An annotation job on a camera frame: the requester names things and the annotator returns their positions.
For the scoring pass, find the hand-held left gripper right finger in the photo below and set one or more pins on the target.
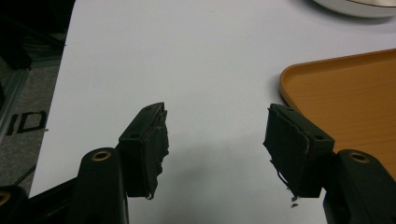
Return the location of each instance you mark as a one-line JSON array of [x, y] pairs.
[[305, 155]]

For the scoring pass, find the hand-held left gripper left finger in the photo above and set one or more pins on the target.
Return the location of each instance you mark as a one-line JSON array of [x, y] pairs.
[[140, 155]]

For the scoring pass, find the orange wooden tray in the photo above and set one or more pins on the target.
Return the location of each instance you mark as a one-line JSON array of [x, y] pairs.
[[351, 99]]

